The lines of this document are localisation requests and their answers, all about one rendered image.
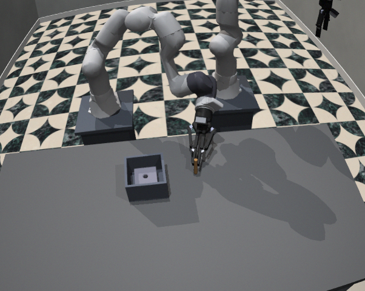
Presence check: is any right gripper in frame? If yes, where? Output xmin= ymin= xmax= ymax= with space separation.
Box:
xmin=187 ymin=107 xmax=216 ymax=166

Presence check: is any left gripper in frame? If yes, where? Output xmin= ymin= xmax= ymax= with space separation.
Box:
xmin=315 ymin=0 xmax=333 ymax=38

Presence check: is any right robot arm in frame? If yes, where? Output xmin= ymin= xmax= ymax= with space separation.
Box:
xmin=82 ymin=6 xmax=223 ymax=119

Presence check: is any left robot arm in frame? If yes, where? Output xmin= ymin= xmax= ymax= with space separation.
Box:
xmin=209 ymin=0 xmax=243 ymax=99

